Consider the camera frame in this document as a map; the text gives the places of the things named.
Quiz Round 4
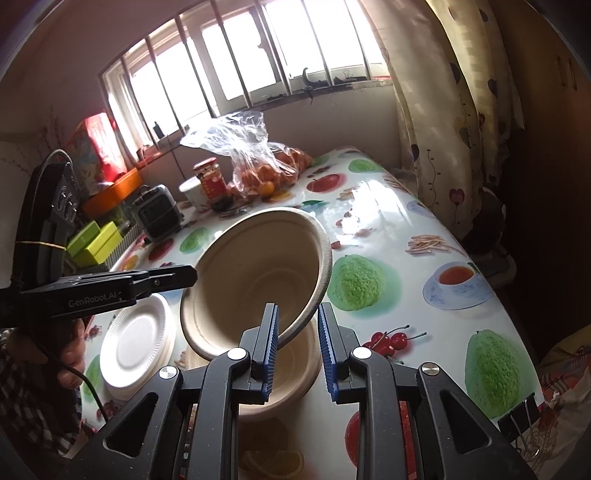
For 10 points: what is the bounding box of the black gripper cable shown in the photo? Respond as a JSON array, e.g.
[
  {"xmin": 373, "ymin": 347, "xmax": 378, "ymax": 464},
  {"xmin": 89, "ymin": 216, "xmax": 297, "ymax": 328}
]
[{"xmin": 59, "ymin": 362, "xmax": 112, "ymax": 422}]

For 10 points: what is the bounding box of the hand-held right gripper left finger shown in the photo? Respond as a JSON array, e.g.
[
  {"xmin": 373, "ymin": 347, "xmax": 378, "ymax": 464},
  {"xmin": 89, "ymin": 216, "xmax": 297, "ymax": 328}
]
[{"xmin": 60, "ymin": 302, "xmax": 280, "ymax": 480}]

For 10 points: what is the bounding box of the black binder clip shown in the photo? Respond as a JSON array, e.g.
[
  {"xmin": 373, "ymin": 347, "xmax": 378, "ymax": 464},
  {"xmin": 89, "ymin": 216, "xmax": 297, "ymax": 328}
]
[{"xmin": 498, "ymin": 396, "xmax": 542, "ymax": 445}]

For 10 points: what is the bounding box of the metal window grille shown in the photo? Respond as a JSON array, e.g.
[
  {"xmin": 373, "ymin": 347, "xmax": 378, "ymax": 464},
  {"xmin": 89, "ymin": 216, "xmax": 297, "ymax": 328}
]
[{"xmin": 96, "ymin": 0, "xmax": 395, "ymax": 163}]

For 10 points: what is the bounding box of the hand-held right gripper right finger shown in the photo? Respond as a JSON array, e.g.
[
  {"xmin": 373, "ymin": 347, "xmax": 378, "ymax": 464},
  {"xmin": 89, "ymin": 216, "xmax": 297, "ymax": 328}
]
[{"xmin": 318, "ymin": 302, "xmax": 539, "ymax": 480}]

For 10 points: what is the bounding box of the red label glass jar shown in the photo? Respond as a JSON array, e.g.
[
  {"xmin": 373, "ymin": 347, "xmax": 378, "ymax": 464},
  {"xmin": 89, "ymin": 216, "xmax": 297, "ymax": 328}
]
[{"xmin": 193, "ymin": 157, "xmax": 232, "ymax": 213}]

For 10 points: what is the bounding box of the yellow-green cardboard box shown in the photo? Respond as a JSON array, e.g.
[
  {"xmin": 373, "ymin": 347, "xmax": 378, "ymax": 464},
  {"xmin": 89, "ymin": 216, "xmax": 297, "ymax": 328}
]
[{"xmin": 84, "ymin": 222, "xmax": 124, "ymax": 267}]

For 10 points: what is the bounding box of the plastic bag of oranges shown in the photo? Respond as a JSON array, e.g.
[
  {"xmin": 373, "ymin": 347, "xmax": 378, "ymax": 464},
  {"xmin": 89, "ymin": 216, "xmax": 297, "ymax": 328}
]
[{"xmin": 180, "ymin": 111, "xmax": 315, "ymax": 202}]

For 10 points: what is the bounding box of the yellow cloth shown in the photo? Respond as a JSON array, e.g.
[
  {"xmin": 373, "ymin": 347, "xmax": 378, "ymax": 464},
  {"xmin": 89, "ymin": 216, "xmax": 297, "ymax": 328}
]
[{"xmin": 539, "ymin": 325, "xmax": 591, "ymax": 374}]

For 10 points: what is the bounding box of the beige paper bowl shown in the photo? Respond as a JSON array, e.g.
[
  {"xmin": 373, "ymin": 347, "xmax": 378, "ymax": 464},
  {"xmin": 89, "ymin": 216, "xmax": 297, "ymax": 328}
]
[
  {"xmin": 185, "ymin": 318, "xmax": 324, "ymax": 423},
  {"xmin": 180, "ymin": 208, "xmax": 333, "ymax": 361}
]

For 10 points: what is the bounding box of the fruit printed tablecloth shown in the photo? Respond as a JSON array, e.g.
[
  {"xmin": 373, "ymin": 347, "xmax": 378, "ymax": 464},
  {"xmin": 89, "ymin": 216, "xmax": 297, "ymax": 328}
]
[{"xmin": 78, "ymin": 145, "xmax": 546, "ymax": 480}]

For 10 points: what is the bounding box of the person's left hand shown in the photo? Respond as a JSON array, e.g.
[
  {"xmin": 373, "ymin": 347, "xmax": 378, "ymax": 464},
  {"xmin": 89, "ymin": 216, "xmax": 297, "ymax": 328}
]
[{"xmin": 9, "ymin": 318, "xmax": 89, "ymax": 393}]

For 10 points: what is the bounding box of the person's left forearm checked sleeve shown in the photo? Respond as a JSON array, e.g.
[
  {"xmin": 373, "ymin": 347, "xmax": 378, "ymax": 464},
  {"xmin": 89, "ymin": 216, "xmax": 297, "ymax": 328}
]
[{"xmin": 0, "ymin": 332, "xmax": 84, "ymax": 459}]

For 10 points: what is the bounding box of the white paper cup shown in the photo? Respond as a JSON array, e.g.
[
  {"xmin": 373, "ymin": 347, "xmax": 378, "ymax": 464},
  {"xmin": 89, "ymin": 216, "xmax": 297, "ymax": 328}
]
[{"xmin": 178, "ymin": 177, "xmax": 209, "ymax": 211}]

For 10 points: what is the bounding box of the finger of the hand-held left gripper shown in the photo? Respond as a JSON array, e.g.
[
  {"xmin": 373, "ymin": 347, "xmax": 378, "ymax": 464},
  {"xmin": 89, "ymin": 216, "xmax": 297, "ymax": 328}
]
[{"xmin": 133, "ymin": 264, "xmax": 199, "ymax": 302}]

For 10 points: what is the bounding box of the small grey desk heater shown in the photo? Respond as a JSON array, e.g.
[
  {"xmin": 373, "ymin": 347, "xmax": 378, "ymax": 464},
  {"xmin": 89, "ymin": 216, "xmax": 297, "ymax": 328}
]
[{"xmin": 131, "ymin": 184, "xmax": 184, "ymax": 244}]

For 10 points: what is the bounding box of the dark bag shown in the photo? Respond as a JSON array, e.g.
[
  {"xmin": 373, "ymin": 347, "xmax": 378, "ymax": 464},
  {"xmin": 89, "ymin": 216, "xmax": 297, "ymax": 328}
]
[{"xmin": 461, "ymin": 185, "xmax": 509, "ymax": 256}]

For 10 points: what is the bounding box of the orange plastic tray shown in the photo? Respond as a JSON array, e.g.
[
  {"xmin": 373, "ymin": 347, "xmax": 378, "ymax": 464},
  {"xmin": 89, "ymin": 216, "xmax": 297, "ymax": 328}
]
[{"xmin": 82, "ymin": 166, "xmax": 145, "ymax": 219}]

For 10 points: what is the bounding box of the cream heart printed curtain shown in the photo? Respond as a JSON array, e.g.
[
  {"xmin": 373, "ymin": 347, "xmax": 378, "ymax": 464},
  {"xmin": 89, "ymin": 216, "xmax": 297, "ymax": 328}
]
[{"xmin": 365, "ymin": 0, "xmax": 529, "ymax": 261}]

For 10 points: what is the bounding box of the red patterned cloth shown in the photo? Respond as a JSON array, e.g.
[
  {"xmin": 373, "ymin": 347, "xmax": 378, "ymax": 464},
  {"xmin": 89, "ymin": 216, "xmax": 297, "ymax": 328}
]
[{"xmin": 538, "ymin": 367, "xmax": 591, "ymax": 467}]

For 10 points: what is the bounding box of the striped grey box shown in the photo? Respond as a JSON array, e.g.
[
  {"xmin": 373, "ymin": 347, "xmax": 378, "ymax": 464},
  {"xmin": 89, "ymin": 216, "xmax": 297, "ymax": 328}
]
[{"xmin": 107, "ymin": 225, "xmax": 149, "ymax": 274}]

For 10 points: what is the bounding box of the red cardboard box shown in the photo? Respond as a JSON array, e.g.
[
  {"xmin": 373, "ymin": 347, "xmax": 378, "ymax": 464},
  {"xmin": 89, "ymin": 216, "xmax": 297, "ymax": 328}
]
[{"xmin": 68, "ymin": 113, "xmax": 129, "ymax": 186}]

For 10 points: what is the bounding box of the green cardboard box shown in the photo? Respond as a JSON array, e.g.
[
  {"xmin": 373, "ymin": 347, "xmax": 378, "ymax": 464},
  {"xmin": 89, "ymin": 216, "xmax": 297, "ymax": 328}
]
[{"xmin": 66, "ymin": 220, "xmax": 101, "ymax": 256}]

